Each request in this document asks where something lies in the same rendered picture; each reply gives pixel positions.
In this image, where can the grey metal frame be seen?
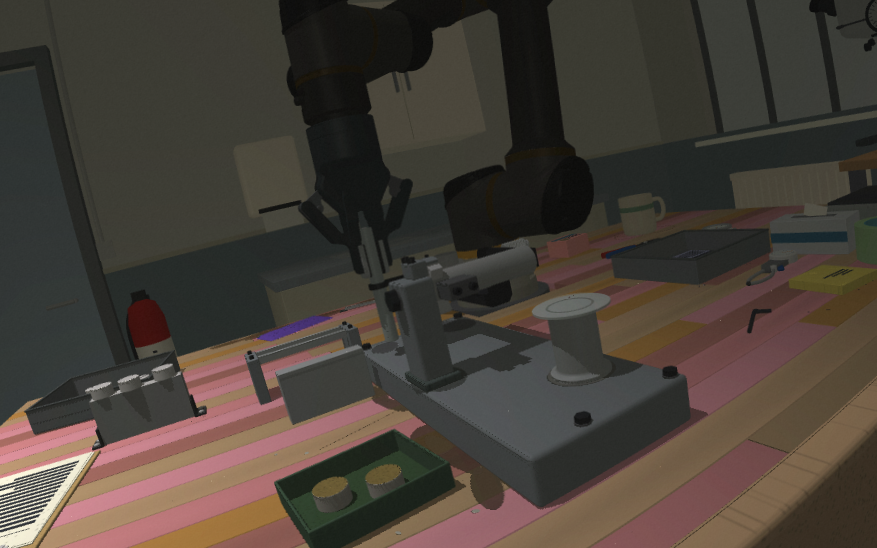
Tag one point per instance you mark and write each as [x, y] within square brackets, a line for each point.
[259, 373]

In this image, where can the purple flat pad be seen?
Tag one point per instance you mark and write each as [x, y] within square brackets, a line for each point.
[293, 327]

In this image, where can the white wall cabinet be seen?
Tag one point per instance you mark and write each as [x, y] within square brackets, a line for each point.
[438, 99]

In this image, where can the large dark grey tray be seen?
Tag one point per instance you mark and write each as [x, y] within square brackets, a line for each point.
[651, 266]

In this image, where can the blue pen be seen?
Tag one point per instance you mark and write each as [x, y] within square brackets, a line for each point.
[620, 250]

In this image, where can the yellow note pad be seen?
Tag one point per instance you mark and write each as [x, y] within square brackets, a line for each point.
[834, 279]

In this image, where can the grey box with three knobs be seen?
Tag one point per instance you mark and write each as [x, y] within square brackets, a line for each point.
[141, 407]

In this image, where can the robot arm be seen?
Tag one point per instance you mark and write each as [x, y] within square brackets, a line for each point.
[537, 114]

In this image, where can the plain grey box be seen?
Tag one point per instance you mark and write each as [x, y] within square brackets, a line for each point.
[324, 384]

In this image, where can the white floor cabinet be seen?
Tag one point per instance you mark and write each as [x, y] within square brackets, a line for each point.
[270, 182]

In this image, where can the grey background bench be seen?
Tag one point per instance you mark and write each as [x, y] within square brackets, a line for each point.
[301, 289]

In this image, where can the pink block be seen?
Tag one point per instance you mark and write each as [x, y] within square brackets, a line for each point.
[567, 246]

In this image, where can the grey pliers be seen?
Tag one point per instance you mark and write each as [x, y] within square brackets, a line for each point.
[765, 272]

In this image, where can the white radiator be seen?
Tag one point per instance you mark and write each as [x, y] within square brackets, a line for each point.
[788, 186]

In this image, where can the grey lens table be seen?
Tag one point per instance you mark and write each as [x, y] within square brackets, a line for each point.
[575, 335]

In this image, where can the white mug with green band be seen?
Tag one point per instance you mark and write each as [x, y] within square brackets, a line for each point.
[638, 214]

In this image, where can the window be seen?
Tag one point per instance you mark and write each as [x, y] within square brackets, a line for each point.
[788, 61]

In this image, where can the black round knob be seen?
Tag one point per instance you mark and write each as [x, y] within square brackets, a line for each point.
[582, 418]
[670, 372]

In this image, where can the white tissue box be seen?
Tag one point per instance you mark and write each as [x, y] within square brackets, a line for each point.
[811, 232]

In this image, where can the grey blocker body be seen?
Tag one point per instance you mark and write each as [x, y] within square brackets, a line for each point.
[514, 411]

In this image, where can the green tray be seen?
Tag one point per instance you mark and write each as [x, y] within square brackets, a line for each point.
[308, 525]

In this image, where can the red fire extinguisher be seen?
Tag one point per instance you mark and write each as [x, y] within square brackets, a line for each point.
[149, 323]

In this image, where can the black hex key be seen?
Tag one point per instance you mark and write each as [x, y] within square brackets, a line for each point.
[752, 320]

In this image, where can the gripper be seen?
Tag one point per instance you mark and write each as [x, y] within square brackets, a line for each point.
[347, 164]

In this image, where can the grey door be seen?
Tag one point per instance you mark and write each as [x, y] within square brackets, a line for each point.
[12, 251]

